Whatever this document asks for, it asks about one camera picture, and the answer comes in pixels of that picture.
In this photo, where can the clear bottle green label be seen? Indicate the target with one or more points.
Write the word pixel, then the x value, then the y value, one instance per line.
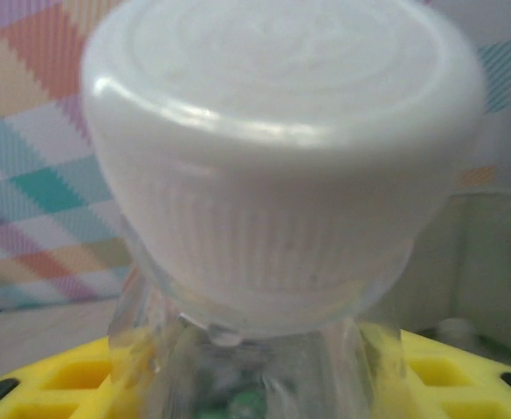
pixel 281 131

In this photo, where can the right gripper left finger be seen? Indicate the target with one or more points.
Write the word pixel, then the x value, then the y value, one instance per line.
pixel 36 395

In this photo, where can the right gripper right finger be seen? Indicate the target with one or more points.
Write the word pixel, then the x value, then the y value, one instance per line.
pixel 478 393

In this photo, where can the translucent green plastic bin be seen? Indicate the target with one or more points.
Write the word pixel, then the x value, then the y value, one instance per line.
pixel 491 262

